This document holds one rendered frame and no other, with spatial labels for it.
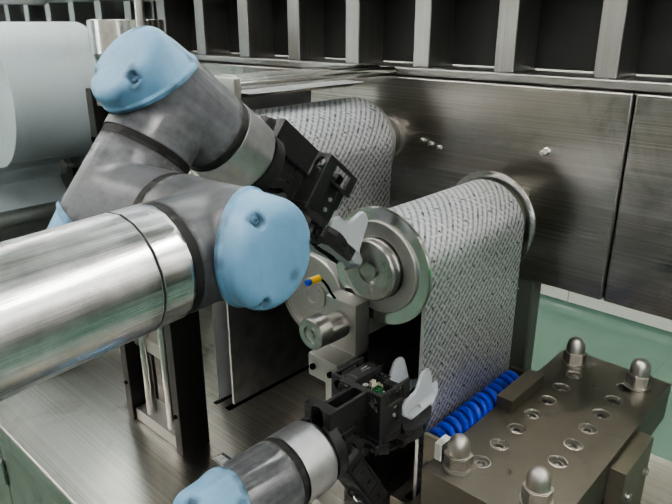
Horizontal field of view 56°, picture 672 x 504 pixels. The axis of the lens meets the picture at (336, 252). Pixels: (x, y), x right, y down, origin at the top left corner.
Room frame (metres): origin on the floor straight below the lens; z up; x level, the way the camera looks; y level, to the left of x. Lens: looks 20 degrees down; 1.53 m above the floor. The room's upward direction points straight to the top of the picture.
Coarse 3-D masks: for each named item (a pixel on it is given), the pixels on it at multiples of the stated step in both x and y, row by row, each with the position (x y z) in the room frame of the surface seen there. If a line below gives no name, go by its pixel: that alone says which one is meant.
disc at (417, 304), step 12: (348, 216) 0.74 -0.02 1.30; (372, 216) 0.72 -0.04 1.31; (384, 216) 0.70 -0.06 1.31; (396, 216) 0.69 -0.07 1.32; (396, 228) 0.69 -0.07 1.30; (408, 228) 0.68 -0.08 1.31; (408, 240) 0.68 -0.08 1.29; (420, 240) 0.67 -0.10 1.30; (420, 252) 0.67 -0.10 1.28; (336, 264) 0.75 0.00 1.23; (420, 264) 0.67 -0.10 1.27; (420, 276) 0.67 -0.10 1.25; (348, 288) 0.74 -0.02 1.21; (420, 288) 0.67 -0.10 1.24; (420, 300) 0.66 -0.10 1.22; (372, 312) 0.71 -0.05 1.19; (396, 312) 0.69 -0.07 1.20; (408, 312) 0.68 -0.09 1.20
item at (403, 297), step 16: (368, 224) 0.71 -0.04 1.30; (384, 224) 0.70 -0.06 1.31; (400, 240) 0.68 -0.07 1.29; (400, 256) 0.68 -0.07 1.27; (416, 272) 0.67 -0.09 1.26; (352, 288) 0.73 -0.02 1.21; (400, 288) 0.68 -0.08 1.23; (416, 288) 0.67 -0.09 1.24; (384, 304) 0.70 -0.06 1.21; (400, 304) 0.68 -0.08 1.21
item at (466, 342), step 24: (480, 288) 0.76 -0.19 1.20; (504, 288) 0.81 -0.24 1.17; (432, 312) 0.68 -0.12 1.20; (456, 312) 0.72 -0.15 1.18; (480, 312) 0.77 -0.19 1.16; (504, 312) 0.82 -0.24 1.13; (432, 336) 0.69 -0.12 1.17; (456, 336) 0.73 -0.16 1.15; (480, 336) 0.77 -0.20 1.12; (504, 336) 0.83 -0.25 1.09; (432, 360) 0.69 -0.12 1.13; (456, 360) 0.73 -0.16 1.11; (480, 360) 0.78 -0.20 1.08; (504, 360) 0.83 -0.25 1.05; (456, 384) 0.73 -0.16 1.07; (480, 384) 0.78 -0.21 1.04; (456, 408) 0.74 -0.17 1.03
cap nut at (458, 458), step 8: (456, 440) 0.61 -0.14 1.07; (464, 440) 0.61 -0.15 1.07; (448, 448) 0.61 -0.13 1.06; (456, 448) 0.60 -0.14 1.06; (464, 448) 0.60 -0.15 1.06; (448, 456) 0.61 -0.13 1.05; (456, 456) 0.60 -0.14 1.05; (464, 456) 0.60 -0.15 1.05; (472, 456) 0.61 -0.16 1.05; (448, 464) 0.61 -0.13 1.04; (456, 464) 0.60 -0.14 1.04; (464, 464) 0.60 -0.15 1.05; (472, 464) 0.62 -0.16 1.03; (448, 472) 0.60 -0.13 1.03; (456, 472) 0.60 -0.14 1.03; (464, 472) 0.60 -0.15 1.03
